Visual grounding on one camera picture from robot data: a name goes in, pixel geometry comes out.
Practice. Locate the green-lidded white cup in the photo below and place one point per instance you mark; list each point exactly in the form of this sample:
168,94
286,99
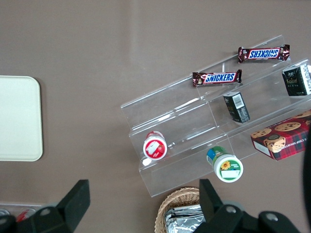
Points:
227,167

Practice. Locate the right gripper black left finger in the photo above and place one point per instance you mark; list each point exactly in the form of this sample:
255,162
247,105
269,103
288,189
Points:
70,208

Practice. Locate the small black carton box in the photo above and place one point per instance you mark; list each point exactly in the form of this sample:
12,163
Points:
297,81
237,108

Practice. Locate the Snickers chocolate bar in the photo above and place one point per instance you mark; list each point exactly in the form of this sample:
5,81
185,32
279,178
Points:
217,78
263,54

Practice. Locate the foil-wrapped pack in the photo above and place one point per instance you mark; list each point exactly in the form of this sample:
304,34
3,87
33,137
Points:
182,224
184,209

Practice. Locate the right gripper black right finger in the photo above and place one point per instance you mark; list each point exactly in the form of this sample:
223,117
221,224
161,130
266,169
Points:
213,208

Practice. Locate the clear acrylic bottle rack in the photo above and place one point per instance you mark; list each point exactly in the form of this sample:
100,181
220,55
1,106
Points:
19,205

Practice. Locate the clear acrylic stepped shelf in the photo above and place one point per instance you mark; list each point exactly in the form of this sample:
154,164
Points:
189,114

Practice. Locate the red-lidded white cup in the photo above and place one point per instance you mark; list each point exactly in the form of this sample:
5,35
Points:
155,148

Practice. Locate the red tartan cookie box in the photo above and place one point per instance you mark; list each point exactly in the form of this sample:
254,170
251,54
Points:
284,138

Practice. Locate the light wicker basket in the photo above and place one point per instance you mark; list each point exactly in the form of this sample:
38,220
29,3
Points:
167,206

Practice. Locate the cream plastic tray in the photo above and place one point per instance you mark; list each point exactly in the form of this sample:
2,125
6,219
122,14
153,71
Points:
19,119

